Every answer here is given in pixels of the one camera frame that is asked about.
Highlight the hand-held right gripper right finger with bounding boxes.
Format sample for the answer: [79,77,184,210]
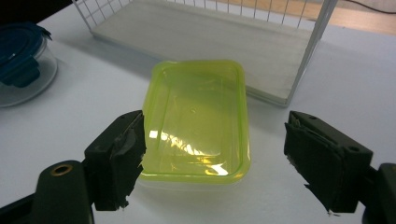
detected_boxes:
[283,110,375,215]

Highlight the round glass container blue lid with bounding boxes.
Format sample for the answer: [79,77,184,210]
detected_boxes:
[0,21,59,108]

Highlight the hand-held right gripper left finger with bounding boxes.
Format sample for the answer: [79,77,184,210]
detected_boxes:
[83,109,148,212]

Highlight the white wire storage rack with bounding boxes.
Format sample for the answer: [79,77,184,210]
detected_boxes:
[71,0,339,108]

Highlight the black floor cable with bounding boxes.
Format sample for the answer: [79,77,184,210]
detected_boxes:
[345,0,396,15]

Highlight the green lidded rectangular plastic container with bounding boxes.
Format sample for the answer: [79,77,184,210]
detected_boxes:
[136,59,252,191]

